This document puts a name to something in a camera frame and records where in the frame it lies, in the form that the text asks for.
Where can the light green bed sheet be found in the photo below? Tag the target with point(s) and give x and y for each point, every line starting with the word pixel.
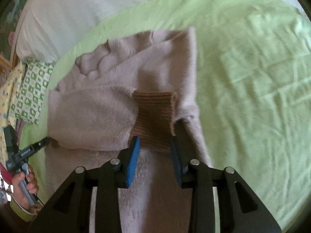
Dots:
pixel 253 89

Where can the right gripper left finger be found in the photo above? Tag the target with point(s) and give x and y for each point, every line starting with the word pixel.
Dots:
pixel 69 209

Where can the yellow patterned pillow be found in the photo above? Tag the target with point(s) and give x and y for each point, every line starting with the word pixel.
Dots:
pixel 8 91

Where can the green white patterned pillow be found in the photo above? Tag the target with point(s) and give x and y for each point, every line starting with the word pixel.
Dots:
pixel 27 104

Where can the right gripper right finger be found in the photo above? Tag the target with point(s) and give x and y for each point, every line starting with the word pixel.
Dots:
pixel 240 209

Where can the beige knit sweater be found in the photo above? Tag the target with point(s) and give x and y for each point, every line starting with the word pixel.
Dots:
pixel 141 85

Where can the white striped duvet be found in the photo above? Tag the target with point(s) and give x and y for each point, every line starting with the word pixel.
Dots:
pixel 47 29

